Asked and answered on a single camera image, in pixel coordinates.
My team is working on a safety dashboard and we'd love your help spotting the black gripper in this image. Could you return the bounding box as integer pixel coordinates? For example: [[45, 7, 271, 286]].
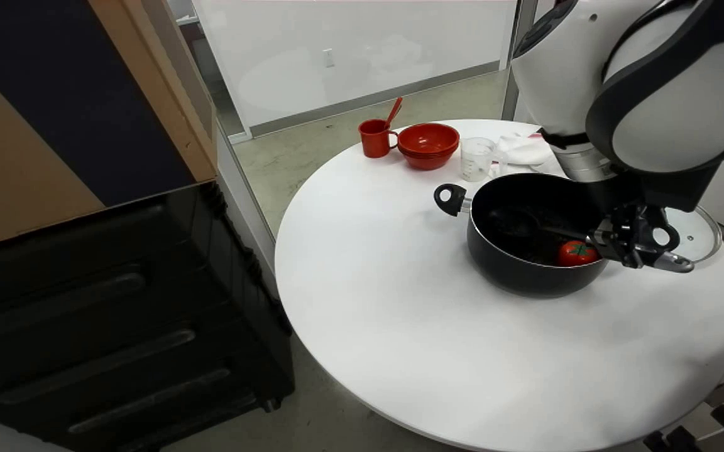
[[589, 176, 683, 271]]

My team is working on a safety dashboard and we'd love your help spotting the black cooking pot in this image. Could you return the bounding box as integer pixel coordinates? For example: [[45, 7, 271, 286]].
[[431, 171, 683, 286]]

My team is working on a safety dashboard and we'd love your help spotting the red plastic spoon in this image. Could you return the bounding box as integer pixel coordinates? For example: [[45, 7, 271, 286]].
[[382, 92, 406, 130]]

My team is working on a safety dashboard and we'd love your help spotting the red tomato piece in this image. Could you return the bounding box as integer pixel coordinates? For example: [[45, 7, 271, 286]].
[[554, 239, 603, 268]]

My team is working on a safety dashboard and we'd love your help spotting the white crumpled cloth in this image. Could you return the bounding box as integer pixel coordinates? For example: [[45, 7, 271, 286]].
[[460, 126, 568, 184]]

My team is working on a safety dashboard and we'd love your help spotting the red plastic bowl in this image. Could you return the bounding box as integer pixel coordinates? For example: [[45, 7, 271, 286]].
[[396, 121, 464, 174]]

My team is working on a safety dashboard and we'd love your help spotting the red plastic cup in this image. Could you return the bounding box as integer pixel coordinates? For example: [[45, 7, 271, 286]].
[[357, 119, 401, 160]]

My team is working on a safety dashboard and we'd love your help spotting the black drawer cabinet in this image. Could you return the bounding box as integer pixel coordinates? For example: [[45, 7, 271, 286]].
[[0, 180, 299, 452]]

